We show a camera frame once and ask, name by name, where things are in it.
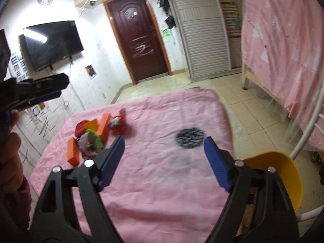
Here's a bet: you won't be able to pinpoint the eye chart poster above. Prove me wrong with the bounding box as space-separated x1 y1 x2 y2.
8 51 31 82

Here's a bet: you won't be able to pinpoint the colourful wall poster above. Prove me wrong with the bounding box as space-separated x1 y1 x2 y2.
220 1 242 38

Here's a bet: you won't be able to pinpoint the black bags on hook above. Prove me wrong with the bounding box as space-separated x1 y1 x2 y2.
158 0 176 29

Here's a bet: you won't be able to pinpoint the person's left hand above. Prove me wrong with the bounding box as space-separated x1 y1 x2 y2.
1 110 24 194

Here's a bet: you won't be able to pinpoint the black white pinecone ball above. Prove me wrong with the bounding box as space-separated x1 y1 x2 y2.
175 127 205 149

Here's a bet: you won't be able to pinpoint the small orange box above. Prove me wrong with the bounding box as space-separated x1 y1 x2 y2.
66 138 80 167

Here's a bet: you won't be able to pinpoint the wall mounted black television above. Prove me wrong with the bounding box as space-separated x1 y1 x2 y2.
23 20 84 72

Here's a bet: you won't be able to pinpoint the wooden bed frame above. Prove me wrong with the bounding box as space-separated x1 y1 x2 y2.
242 64 288 121

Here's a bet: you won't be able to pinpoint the long orange box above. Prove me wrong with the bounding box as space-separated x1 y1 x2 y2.
97 113 110 143

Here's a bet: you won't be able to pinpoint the red cloth pouch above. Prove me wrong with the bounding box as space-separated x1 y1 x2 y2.
75 120 89 138

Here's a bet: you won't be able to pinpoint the red snack wrapper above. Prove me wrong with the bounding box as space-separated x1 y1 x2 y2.
108 109 127 136

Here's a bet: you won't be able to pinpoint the small dark wall picture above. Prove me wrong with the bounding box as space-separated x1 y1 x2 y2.
85 65 97 78

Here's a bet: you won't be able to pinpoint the pink bed curtain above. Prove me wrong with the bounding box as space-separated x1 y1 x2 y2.
242 0 323 148

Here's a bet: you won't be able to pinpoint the dark red door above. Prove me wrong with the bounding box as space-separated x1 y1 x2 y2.
104 0 173 85

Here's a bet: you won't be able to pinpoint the white louvered wardrobe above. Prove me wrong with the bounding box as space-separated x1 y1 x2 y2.
169 0 241 82

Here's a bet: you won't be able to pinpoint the pink table cloth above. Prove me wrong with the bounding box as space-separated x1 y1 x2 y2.
29 88 233 242

